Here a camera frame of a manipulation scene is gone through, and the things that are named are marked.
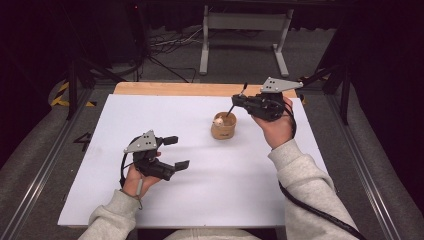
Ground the person's left hand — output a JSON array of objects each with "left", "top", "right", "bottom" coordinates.
[{"left": 122, "top": 151, "right": 164, "bottom": 200}]

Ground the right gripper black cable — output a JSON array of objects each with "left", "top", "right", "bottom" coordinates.
[{"left": 277, "top": 98, "right": 368, "bottom": 240}]

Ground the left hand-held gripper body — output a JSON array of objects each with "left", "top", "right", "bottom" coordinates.
[{"left": 123, "top": 129, "right": 177, "bottom": 182}]

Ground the white metal desk frame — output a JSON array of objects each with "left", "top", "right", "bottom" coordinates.
[{"left": 198, "top": 4, "right": 295, "bottom": 78}]

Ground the tan bear pen holder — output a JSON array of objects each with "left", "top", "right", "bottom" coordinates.
[{"left": 210, "top": 111, "right": 238, "bottom": 141}]

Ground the person's torso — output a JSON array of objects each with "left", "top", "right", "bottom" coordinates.
[{"left": 162, "top": 227, "right": 262, "bottom": 240}]

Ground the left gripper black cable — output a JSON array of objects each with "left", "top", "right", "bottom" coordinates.
[{"left": 118, "top": 135, "right": 143, "bottom": 188}]

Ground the black pen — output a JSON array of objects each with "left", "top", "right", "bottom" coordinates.
[{"left": 226, "top": 82, "right": 249, "bottom": 118}]

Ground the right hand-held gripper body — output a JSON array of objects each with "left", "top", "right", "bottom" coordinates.
[{"left": 247, "top": 76, "right": 305, "bottom": 123}]

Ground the yellow black floor tape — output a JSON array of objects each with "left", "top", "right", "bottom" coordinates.
[{"left": 49, "top": 80, "right": 98, "bottom": 108}]

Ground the black tripod stand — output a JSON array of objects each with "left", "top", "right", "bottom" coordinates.
[
  {"left": 65, "top": 54, "right": 128, "bottom": 122},
  {"left": 299, "top": 62, "right": 352, "bottom": 126}
]

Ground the bundle of floor cables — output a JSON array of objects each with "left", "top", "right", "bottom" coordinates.
[{"left": 149, "top": 25, "right": 205, "bottom": 84}]

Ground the person's right hand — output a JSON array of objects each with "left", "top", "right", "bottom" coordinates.
[{"left": 252, "top": 96, "right": 297, "bottom": 150}]

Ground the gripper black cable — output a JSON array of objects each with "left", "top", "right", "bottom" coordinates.
[
  {"left": 277, "top": 98, "right": 368, "bottom": 240},
  {"left": 118, "top": 135, "right": 143, "bottom": 188}
]

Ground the grey wrist strap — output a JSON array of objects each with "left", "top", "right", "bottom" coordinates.
[{"left": 120, "top": 179, "right": 145, "bottom": 211}]

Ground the white table sheet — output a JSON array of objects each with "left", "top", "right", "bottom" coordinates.
[{"left": 57, "top": 93, "right": 330, "bottom": 230}]

